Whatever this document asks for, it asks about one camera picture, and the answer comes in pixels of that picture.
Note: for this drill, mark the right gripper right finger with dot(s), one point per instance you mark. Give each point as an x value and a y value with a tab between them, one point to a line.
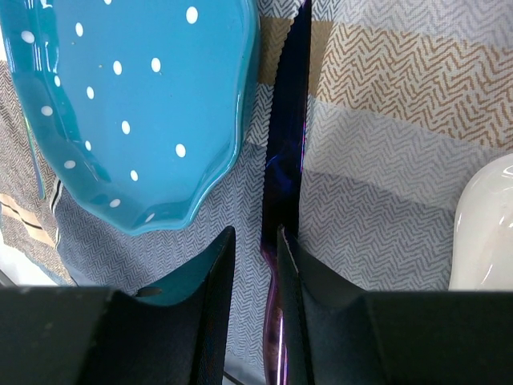
338	333

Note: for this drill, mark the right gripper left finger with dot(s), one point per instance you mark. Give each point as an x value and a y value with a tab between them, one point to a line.
173	331

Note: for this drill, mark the blue beige checked cloth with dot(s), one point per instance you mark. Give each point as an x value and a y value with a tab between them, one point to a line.
407	101

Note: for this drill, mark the white ceramic spoon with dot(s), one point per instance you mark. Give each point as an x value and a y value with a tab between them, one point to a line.
482	247

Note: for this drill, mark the teal dotted plate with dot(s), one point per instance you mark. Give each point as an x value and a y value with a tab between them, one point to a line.
140	107

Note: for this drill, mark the purple knife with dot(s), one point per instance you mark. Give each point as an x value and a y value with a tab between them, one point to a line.
283	169

